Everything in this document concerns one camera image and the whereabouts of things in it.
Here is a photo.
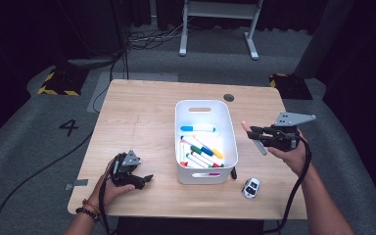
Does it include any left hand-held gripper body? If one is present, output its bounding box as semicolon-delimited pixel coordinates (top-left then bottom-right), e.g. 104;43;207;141
111;149;144;187

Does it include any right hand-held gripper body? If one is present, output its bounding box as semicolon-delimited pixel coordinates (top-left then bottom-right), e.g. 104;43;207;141
263;112;317;153

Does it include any peach cap white marker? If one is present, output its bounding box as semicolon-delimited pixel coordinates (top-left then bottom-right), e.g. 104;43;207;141
240;120;268;157

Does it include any yellow cap white marker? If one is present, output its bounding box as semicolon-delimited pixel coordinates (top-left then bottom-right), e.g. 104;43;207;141
192;134;225;161

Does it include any dark blue cap white marker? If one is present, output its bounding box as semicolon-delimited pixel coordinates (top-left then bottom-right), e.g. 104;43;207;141
180;135;213;157

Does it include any white plastic storage bin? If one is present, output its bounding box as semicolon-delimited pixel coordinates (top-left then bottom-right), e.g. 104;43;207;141
174;99;239;186

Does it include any light green cap white marker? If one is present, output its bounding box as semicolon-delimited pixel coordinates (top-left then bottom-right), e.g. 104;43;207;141
185;153;213;169

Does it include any dark green cap white marker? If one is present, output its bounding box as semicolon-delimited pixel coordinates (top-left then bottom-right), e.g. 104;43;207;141
189;145;210;161

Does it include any light blue cap white marker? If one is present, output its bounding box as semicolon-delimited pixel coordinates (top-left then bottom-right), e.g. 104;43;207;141
179;124;216;133

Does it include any person's right hand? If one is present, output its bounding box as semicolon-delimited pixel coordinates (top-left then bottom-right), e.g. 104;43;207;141
267;130;311;178

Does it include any person's left hand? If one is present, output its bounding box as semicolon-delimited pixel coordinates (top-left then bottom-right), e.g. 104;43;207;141
87;159;137;213

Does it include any grey tape strip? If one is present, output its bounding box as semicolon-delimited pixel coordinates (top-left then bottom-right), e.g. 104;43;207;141
65;178;90;191

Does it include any black yellow striped floor base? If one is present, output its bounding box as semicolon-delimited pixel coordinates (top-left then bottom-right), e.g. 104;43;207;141
268;72;313;101
37;67;90;97

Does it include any white toy car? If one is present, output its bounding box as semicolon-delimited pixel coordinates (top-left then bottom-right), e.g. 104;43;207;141
241;177;261;200

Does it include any person's dark clothing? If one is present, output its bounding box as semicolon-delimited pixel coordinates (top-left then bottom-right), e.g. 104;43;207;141
117;217;264;235

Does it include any grey curtain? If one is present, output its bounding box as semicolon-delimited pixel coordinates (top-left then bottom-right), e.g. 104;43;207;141
294;0;355;79

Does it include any grey round stand base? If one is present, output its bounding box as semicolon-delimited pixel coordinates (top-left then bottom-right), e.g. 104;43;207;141
67;56;123;70

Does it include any black stand pole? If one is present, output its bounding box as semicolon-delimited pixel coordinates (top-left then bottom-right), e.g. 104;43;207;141
111;0;130;81

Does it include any left hand-held gripper black cable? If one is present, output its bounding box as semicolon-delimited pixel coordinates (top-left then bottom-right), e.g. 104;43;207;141
97;158;118;235

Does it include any hand-held gripper black cable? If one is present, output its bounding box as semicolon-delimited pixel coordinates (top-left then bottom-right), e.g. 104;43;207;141
262;136;312;235
97;158;118;235

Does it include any orange string bracelet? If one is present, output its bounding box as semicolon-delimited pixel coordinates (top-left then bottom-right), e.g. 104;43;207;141
81;198;102;214

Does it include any black bead bracelet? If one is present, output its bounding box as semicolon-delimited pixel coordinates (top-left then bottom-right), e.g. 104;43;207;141
74;206;100;223

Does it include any right hand-held gripper black cable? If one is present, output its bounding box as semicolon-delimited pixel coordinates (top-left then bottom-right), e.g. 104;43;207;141
262;136;312;235

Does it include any thin black floor cable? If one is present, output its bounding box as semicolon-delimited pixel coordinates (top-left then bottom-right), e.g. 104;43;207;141
92;58;118;114

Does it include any long black floor cable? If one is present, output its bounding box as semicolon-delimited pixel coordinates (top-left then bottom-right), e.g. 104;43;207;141
0;130;96;235

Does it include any white metal desk frame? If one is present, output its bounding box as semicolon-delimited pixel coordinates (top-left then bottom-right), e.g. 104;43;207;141
178;0;264;61

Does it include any bundle of floor cables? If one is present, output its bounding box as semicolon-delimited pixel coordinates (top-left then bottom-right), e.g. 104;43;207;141
126;19;190;51

